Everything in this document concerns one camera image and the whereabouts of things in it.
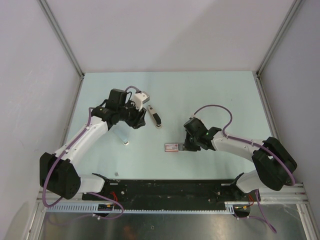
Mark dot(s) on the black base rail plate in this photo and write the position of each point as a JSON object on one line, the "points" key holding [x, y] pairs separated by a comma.
{"points": [[171, 195]]}

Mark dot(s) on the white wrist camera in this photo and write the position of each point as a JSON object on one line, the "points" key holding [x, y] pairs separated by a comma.
{"points": [[194, 116], [139, 99]]}

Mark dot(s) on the aluminium frame post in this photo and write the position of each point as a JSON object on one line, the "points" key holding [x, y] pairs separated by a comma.
{"points": [[57, 30], [284, 27]]}

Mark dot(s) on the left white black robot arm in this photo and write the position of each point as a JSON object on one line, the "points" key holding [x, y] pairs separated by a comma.
{"points": [[57, 171]]}

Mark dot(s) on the right aluminium frame post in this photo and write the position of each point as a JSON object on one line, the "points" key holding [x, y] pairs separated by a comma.
{"points": [[284, 27]]}

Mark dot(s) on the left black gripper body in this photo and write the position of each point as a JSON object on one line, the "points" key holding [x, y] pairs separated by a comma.
{"points": [[132, 116]]}

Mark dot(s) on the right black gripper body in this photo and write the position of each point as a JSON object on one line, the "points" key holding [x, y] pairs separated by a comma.
{"points": [[191, 142]]}

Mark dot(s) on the red white staple box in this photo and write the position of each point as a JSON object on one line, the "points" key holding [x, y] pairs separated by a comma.
{"points": [[174, 147]]}

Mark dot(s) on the left aluminium frame post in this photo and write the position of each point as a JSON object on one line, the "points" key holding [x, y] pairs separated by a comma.
{"points": [[57, 30]]}

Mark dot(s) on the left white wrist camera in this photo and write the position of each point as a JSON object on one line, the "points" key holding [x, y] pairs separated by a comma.
{"points": [[139, 99]]}

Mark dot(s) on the beige black stapler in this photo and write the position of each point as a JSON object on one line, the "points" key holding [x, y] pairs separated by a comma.
{"points": [[155, 116]]}

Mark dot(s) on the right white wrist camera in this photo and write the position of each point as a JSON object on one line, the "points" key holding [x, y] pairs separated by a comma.
{"points": [[194, 116]]}

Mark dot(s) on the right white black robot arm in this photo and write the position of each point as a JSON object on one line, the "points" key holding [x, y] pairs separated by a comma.
{"points": [[274, 166]]}

